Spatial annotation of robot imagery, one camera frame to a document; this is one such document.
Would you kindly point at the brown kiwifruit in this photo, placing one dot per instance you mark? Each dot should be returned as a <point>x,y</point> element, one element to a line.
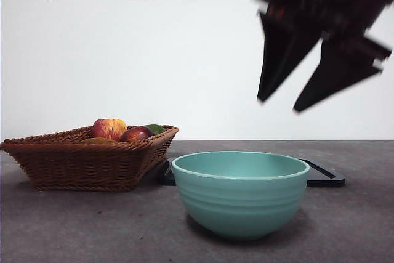
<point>98,140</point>

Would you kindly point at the dark red apple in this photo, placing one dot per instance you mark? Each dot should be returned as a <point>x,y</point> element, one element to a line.
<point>135,135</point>

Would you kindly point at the green fruit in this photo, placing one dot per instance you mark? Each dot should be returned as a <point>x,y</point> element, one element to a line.
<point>157,129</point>

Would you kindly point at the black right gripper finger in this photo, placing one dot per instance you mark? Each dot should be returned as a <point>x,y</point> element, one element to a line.
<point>335,81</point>
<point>280,59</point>

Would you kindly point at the teal ceramic bowl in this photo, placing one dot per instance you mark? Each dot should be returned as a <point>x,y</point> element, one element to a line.
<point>240,204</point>

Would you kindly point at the red yellow apple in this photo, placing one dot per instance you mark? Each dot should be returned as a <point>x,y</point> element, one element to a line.
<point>107,129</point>

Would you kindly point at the black rectangular tray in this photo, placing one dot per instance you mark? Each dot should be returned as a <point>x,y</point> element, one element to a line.
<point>326,180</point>

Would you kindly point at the brown wicker basket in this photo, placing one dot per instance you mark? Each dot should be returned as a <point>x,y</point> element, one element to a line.
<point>77,164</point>

